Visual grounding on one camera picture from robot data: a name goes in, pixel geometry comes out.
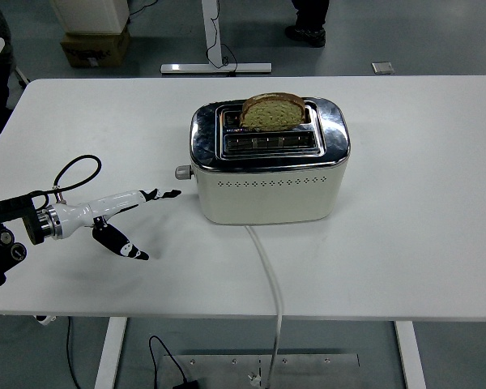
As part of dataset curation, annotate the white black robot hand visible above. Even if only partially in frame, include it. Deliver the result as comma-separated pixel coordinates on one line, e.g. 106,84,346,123
53,186,182,262

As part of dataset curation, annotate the cream chrome toaster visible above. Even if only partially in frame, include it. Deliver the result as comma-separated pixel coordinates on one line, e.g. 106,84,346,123
189,96,352,225

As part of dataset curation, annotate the white table leg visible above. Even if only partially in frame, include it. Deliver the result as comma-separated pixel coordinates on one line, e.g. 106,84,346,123
394,320,427,389
93,317,129,389

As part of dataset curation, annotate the person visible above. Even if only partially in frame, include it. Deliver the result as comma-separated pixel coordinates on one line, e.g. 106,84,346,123
0,0,17,157
284,0,330,49

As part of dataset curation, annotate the brown cardboard box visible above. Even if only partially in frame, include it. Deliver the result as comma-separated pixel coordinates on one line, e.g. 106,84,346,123
59,26,131,69

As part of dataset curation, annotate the white cabinet box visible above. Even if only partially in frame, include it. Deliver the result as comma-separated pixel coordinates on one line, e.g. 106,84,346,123
50,0,130,35

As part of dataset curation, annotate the brown bread slice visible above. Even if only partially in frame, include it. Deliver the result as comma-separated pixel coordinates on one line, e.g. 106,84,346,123
238,92,305,132

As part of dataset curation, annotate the white desk stand foot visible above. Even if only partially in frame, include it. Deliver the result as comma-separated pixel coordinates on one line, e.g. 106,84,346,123
160,0,273,75

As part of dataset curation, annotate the grey metal plate with screws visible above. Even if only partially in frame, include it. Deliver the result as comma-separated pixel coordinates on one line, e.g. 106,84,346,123
161,353,360,389

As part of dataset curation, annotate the thin black hanging cable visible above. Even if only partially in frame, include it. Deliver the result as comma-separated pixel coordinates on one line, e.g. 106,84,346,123
66,316,82,389

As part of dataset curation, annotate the black cable with adapter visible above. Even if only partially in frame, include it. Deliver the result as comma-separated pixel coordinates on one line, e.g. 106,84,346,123
147,335,202,389

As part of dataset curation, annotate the black cable on stand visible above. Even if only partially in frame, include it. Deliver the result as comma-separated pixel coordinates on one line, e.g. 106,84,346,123
206,0,239,78

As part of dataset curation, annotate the white toaster power cable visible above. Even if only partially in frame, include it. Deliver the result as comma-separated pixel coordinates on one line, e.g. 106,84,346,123
245,224,284,386

